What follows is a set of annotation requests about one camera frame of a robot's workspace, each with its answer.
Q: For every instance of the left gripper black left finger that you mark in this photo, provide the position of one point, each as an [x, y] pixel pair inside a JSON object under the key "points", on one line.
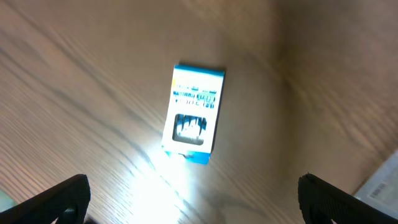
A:
{"points": [[66, 202]]}

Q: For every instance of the clear plastic container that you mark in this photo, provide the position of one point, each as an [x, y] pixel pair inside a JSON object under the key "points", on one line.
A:
{"points": [[380, 190]]}

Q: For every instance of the blue white card box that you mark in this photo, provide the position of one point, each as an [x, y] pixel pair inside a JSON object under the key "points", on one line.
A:
{"points": [[192, 115]]}

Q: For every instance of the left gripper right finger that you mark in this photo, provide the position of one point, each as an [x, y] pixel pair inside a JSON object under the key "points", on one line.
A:
{"points": [[322, 203]]}

